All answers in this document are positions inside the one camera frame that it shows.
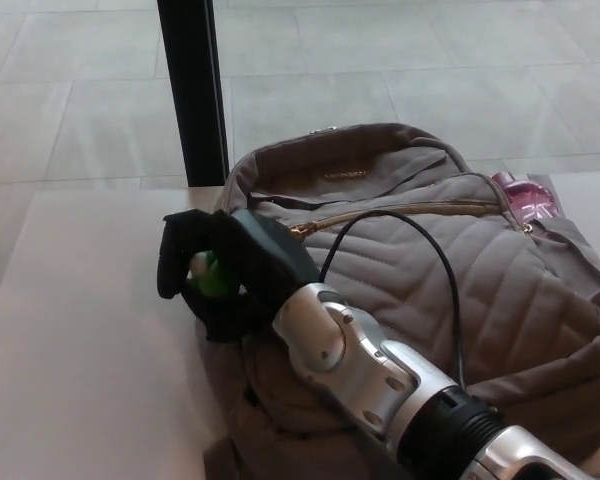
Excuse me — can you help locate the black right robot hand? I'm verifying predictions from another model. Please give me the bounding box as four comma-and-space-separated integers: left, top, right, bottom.
155, 208, 322, 346

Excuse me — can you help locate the green frog plush keychain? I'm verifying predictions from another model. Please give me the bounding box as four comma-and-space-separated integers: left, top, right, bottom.
187, 249, 227, 299

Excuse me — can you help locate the grey quilted backpack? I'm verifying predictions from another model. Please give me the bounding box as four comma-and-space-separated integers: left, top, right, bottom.
202, 122, 600, 480

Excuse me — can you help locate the pink transparent plastic bottle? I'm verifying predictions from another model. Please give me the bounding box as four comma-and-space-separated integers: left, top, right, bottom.
489, 170, 562, 227

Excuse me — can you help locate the black window frame post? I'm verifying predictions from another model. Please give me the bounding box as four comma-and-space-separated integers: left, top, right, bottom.
155, 0, 231, 189

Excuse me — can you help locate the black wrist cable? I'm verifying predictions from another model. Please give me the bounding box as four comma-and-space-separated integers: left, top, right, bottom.
319, 209, 470, 390

